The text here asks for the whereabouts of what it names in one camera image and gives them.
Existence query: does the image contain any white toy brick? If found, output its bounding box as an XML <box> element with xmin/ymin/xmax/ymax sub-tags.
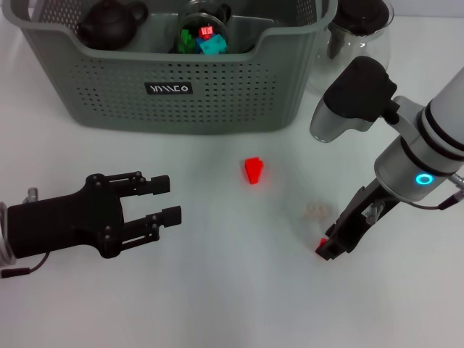
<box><xmin>302</xmin><ymin>202</ymin><xmax>333</xmax><ymax>219</ymax></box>

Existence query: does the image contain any grey perforated storage basket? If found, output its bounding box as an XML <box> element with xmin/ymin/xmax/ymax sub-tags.
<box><xmin>1</xmin><ymin>0</ymin><xmax>339</xmax><ymax>136</ymax></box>

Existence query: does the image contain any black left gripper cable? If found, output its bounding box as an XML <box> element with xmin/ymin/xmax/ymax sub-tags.
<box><xmin>0</xmin><ymin>186</ymin><xmax>52</xmax><ymax>280</ymax></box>

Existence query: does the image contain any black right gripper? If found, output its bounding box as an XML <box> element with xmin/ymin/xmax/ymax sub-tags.
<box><xmin>314</xmin><ymin>183</ymin><xmax>404</xmax><ymax>262</ymax></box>

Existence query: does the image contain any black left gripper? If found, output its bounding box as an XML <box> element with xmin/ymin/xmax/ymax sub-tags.
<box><xmin>7</xmin><ymin>170</ymin><xmax>183</xmax><ymax>260</ymax></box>

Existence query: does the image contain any glass teacup black base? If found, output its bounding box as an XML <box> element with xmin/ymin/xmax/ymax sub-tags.
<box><xmin>176</xmin><ymin>12</ymin><xmax>230</xmax><ymax>55</ymax></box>
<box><xmin>183</xmin><ymin>0</ymin><xmax>233</xmax><ymax>25</ymax></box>

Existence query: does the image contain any glass teapot black lid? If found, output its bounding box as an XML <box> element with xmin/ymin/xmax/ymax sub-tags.
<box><xmin>307</xmin><ymin>0</ymin><xmax>394</xmax><ymax>96</ymax></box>

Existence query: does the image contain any black ceramic teapot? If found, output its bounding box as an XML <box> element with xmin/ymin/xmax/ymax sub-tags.
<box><xmin>78</xmin><ymin>0</ymin><xmax>149</xmax><ymax>51</ymax></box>

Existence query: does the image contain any teal square toy block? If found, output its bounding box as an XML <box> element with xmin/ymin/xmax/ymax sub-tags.
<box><xmin>196</xmin><ymin>35</ymin><xmax>228</xmax><ymax>57</ymax></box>

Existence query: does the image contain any red wedge toy block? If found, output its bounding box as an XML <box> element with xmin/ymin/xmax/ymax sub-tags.
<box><xmin>244</xmin><ymin>157</ymin><xmax>265</xmax><ymax>186</ymax></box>

